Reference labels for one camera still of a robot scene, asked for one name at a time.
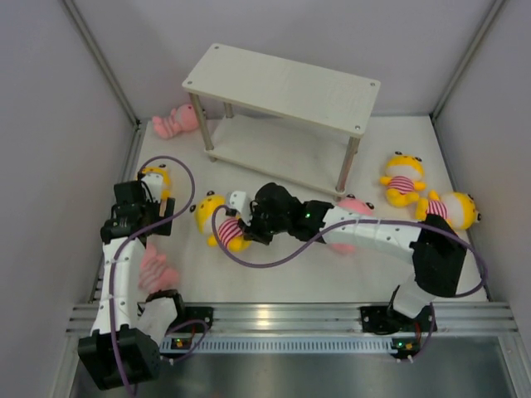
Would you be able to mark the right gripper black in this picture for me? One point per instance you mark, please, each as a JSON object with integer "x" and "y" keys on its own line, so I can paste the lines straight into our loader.
{"x": 253, "y": 230}

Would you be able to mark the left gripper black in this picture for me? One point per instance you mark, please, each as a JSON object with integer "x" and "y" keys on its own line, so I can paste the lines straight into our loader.
{"x": 155, "y": 206}

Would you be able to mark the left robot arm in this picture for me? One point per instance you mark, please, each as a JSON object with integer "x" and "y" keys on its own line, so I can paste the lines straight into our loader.
{"x": 122, "y": 348}

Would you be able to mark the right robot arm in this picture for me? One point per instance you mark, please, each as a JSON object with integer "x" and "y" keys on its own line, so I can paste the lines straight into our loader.
{"x": 430, "y": 246}

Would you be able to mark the white two-tier shelf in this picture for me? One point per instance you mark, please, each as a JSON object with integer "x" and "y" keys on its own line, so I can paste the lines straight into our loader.
{"x": 286, "y": 119}

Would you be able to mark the pink plush toy front left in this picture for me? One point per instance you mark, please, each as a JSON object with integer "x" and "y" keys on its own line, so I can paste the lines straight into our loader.
{"x": 155, "y": 272}

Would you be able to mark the pink plush toy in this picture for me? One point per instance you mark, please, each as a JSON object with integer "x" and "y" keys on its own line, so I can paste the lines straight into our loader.
{"x": 350, "y": 202}
{"x": 155, "y": 272}
{"x": 182, "y": 119}

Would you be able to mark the pink plush toy centre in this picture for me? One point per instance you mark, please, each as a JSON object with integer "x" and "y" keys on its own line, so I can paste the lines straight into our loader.
{"x": 350, "y": 202}

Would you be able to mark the pink plush toy back left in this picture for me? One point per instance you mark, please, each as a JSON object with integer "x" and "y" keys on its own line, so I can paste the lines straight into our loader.
{"x": 182, "y": 119}

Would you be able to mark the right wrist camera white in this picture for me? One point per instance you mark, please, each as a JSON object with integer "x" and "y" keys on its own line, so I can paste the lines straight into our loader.
{"x": 239, "y": 204}

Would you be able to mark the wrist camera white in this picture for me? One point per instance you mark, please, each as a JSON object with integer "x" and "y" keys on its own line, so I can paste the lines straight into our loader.
{"x": 239, "y": 204}
{"x": 153, "y": 185}

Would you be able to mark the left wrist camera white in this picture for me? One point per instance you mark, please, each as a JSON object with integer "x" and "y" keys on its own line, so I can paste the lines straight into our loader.
{"x": 153, "y": 185}

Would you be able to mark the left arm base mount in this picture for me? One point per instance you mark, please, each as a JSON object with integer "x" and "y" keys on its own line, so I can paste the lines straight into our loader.
{"x": 193, "y": 319}

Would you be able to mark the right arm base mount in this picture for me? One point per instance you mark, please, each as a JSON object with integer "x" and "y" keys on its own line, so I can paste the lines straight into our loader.
{"x": 383, "y": 320}

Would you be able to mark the aluminium front rail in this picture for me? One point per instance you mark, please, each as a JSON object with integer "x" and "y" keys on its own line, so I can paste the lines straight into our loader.
{"x": 454, "y": 319}

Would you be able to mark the aluminium corner post left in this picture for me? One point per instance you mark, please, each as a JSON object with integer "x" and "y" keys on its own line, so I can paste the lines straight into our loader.
{"x": 82, "y": 28}

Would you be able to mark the aluminium corner post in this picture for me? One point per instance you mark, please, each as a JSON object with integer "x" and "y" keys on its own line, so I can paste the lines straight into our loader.
{"x": 472, "y": 49}
{"x": 82, "y": 28}

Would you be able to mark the aluminium corner post right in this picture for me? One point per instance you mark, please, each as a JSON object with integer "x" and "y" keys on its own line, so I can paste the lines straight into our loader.
{"x": 472, "y": 49}

